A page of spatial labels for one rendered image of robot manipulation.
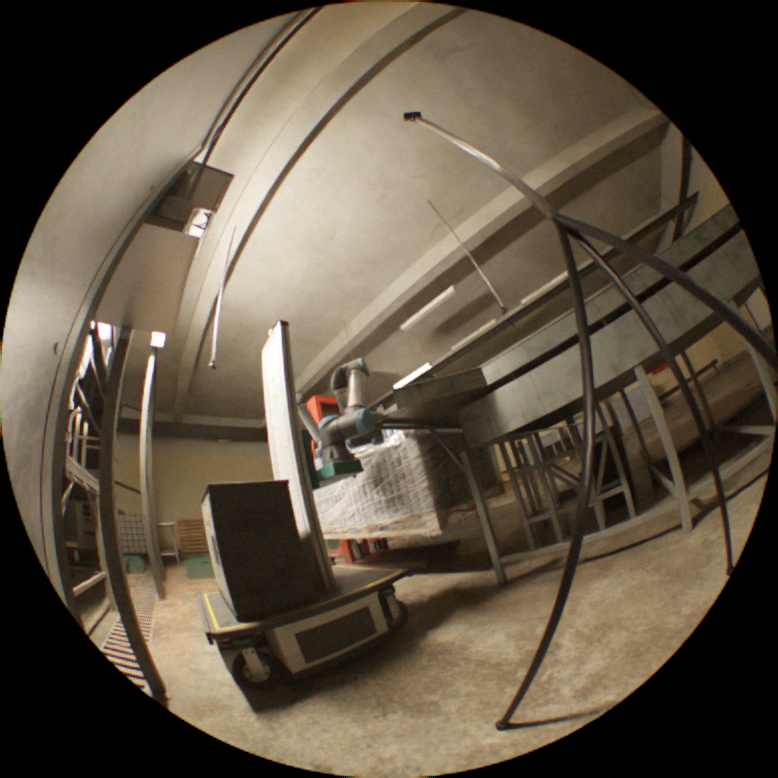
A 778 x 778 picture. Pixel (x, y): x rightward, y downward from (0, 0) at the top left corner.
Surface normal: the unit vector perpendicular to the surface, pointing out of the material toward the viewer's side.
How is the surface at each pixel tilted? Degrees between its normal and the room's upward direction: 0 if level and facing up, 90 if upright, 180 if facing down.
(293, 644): 90
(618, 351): 90
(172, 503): 90
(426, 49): 180
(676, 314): 90
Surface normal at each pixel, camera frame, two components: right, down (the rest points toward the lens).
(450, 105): 0.25, 0.89
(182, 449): 0.67, -0.45
